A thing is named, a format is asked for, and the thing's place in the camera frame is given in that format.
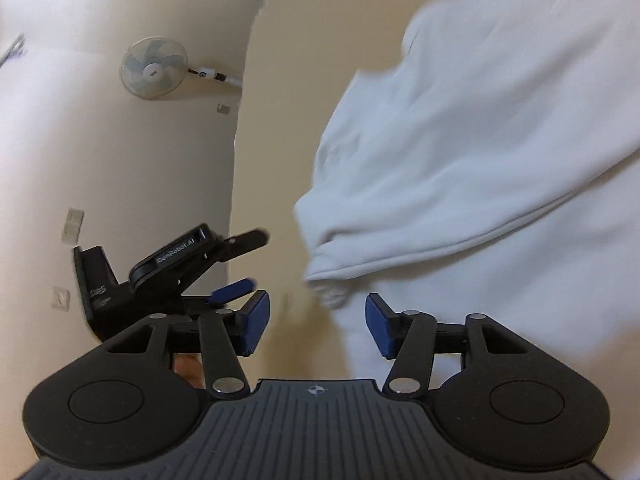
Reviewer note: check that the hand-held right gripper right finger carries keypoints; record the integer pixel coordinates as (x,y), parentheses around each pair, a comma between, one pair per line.
(380,325)

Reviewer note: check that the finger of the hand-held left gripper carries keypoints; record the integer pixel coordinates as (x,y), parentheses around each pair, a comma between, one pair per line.
(245,240)
(232,291)

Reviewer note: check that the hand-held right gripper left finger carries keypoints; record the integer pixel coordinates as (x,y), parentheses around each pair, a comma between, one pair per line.
(256,322)

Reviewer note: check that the white sweatshirt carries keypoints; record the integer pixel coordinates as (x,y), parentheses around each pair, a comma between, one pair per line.
(475,160)

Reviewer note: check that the white standing fan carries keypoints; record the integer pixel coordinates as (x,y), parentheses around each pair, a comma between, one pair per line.
(152,67)

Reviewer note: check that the single wall socket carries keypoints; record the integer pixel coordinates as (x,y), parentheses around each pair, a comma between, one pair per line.
(61,299)

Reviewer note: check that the double wall socket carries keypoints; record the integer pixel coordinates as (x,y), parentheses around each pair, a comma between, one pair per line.
(75,224)

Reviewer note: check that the small wall socket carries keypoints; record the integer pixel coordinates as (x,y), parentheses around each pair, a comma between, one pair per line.
(223,109)

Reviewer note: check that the grey wall fixture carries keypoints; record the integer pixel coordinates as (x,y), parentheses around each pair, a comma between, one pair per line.
(12,49)

